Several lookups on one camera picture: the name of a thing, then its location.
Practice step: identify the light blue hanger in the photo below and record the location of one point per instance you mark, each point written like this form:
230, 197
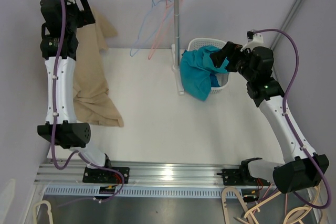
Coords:
145, 33

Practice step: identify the white perforated plastic basket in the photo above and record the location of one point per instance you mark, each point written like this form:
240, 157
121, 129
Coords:
222, 78

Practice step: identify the teal t shirt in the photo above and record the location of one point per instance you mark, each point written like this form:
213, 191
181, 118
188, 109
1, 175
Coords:
195, 69

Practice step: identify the aluminium corner frame post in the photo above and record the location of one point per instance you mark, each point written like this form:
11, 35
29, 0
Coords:
291, 11

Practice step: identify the pink wire hanger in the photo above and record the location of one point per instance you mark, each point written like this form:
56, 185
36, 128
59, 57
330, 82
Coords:
163, 27

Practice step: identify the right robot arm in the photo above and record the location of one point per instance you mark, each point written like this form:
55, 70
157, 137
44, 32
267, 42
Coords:
303, 167

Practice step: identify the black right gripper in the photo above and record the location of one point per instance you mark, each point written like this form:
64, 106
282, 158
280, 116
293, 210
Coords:
230, 50

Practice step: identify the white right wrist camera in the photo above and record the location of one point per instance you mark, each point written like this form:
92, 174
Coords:
254, 38

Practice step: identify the beige tank top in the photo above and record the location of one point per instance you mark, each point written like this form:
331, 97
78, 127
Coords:
90, 88

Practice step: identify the metal clothes rack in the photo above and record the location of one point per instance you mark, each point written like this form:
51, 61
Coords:
176, 24

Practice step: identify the dark blue t shirt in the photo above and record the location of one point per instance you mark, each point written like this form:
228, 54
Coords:
214, 81

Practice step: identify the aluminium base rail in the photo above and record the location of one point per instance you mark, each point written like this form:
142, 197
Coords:
145, 180

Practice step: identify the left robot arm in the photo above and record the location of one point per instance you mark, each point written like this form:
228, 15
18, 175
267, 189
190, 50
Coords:
58, 46

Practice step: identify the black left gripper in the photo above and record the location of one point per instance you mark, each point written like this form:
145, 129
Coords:
85, 17

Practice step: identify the beige wooden hangers pile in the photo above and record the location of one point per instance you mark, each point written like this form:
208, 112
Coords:
250, 215

